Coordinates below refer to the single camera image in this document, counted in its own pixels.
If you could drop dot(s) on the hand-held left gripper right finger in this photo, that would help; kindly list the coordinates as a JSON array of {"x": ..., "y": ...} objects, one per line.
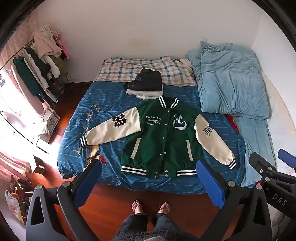
[{"x": 209, "y": 183}]

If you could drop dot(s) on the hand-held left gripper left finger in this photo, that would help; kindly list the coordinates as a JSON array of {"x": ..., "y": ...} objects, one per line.
[{"x": 89, "y": 183}]

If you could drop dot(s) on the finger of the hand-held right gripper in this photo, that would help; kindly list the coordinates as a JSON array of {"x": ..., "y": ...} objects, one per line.
[
  {"x": 288, "y": 156},
  {"x": 261, "y": 163}
]

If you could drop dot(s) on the green and cream varsity jacket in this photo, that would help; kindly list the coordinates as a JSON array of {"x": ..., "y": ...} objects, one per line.
[{"x": 159, "y": 141}]

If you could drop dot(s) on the clothes rack with hanging clothes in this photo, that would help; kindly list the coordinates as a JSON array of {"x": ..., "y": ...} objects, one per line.
[{"x": 41, "y": 62}]

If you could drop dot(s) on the light blue bed sheet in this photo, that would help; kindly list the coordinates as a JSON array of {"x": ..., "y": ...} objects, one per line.
[{"x": 256, "y": 143}]

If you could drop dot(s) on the red cloth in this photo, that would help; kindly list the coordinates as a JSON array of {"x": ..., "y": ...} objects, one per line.
[{"x": 231, "y": 125}]

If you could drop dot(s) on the small wooden stool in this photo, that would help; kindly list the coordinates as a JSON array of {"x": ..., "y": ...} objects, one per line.
[{"x": 40, "y": 165}]

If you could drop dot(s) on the person's right leg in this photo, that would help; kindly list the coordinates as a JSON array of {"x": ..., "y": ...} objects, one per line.
[{"x": 161, "y": 220}]

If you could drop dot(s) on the person's leg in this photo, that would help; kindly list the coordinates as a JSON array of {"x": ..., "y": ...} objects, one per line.
[
  {"x": 161, "y": 220},
  {"x": 136, "y": 222}
]

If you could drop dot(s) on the person's left leg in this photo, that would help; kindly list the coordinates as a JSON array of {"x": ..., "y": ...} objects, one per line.
[{"x": 136, "y": 222}]

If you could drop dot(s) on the dark bag with clutter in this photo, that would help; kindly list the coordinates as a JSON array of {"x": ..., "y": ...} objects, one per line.
[{"x": 20, "y": 185}]

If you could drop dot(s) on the printed tote bag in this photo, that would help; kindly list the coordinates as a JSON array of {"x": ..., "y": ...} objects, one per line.
[{"x": 50, "y": 122}]

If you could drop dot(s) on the white and red plastic bag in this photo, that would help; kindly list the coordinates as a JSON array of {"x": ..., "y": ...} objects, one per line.
[{"x": 13, "y": 206}]

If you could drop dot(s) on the bed with blue striped sheet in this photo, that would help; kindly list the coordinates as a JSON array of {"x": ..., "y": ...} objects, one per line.
[{"x": 108, "y": 106}]

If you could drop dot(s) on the light blue duvet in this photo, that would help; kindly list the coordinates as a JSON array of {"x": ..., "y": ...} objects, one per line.
[{"x": 229, "y": 78}]

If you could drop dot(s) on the black and white garment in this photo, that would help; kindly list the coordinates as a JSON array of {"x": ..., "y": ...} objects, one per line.
[{"x": 148, "y": 95}]

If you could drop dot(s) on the black folded garment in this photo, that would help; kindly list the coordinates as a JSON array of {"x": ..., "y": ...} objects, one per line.
[{"x": 145, "y": 81}]

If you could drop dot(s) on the plaid pillow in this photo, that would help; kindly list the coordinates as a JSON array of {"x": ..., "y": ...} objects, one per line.
[{"x": 120, "y": 69}]

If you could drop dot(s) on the white wall hook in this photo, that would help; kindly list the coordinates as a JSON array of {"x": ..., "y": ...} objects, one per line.
[{"x": 203, "y": 39}]

